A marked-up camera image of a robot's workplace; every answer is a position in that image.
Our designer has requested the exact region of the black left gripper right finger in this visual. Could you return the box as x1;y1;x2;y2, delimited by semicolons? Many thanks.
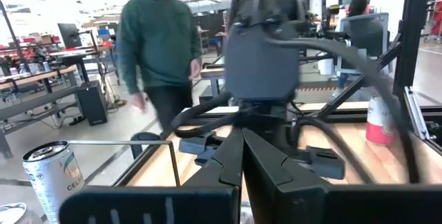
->
242;127;442;224

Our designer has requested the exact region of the black computer tower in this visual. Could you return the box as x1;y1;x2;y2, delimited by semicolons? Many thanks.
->
75;80;108;127

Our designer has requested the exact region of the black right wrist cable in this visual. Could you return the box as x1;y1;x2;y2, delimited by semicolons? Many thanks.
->
265;36;421;185

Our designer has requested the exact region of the black cable loop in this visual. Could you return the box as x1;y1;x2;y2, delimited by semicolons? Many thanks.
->
171;91;242;139

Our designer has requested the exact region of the black computer monitor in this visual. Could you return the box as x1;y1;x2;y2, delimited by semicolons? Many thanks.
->
57;22;83;49

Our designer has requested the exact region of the black round stool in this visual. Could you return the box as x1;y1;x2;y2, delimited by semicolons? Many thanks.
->
130;131;162;160

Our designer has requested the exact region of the Celsius Arctic Vibe can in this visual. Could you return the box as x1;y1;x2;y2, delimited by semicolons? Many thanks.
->
22;140;86;224

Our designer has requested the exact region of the person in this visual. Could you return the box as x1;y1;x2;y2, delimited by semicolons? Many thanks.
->
115;0;204;131
347;0;370;19

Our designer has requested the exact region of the wooden workbench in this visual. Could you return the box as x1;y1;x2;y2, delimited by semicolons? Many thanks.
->
0;65;79;158

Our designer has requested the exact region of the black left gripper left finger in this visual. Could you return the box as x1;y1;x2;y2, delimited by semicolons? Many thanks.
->
58;127;243;224

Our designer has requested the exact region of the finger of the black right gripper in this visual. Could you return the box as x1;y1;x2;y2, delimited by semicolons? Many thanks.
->
177;131;224;166
293;144;347;181

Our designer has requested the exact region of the grey office chair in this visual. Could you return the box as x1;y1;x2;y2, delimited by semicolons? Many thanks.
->
333;12;393;90

